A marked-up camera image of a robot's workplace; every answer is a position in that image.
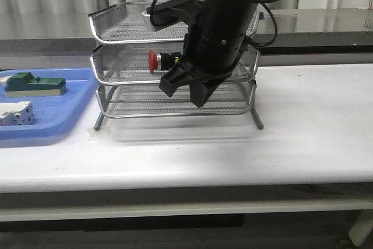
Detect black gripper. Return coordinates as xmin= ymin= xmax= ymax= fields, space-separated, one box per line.
xmin=150 ymin=0 xmax=249 ymax=108

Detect red emergency stop button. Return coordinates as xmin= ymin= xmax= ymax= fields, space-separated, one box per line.
xmin=148 ymin=50 xmax=182 ymax=73

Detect mesh tray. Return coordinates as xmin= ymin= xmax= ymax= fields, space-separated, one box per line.
xmin=88 ymin=1 xmax=263 ymax=44
xmin=96 ymin=81 xmax=256 ymax=118
xmin=90 ymin=42 xmax=261 ymax=90

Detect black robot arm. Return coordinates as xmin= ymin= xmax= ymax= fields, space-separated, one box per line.
xmin=146 ymin=0 xmax=267 ymax=107

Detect clear tape patch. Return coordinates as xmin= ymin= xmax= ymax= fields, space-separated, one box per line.
xmin=87 ymin=127 xmax=115 ymax=142

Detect dark granite counter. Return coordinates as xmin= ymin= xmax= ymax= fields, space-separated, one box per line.
xmin=1 ymin=9 xmax=372 ymax=55

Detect blue plastic tray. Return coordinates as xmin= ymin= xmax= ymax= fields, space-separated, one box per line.
xmin=1 ymin=68 xmax=98 ymax=148

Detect white circuit breaker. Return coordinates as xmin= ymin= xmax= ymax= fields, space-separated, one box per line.
xmin=1 ymin=101 xmax=35 ymax=126

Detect white table leg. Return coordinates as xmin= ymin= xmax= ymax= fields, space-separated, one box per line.
xmin=348 ymin=209 xmax=373 ymax=247

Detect silver rack frame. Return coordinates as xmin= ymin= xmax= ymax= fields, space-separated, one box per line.
xmin=93 ymin=0 xmax=263 ymax=130

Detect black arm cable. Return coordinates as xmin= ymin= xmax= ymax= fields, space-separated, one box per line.
xmin=150 ymin=0 xmax=305 ymax=48

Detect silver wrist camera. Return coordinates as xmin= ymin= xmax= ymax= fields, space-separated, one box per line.
xmin=141 ymin=5 xmax=175 ymax=31

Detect green electrical switch block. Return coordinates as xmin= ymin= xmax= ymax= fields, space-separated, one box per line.
xmin=5 ymin=72 xmax=66 ymax=97

